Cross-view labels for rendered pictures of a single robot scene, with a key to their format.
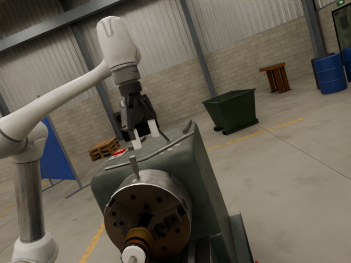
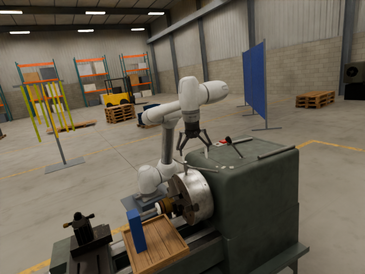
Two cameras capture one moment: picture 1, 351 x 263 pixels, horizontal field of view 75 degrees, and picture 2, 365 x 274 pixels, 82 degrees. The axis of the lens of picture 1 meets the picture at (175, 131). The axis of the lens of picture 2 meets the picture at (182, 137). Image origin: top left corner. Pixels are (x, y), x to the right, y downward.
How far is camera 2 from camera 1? 0.80 m
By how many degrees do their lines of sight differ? 54
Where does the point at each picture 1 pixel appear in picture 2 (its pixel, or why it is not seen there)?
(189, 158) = (221, 183)
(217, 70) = not seen: outside the picture
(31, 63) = not seen: outside the picture
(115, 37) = (182, 94)
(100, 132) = (323, 79)
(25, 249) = (159, 165)
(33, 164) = (168, 130)
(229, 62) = not seen: outside the picture
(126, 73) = (184, 117)
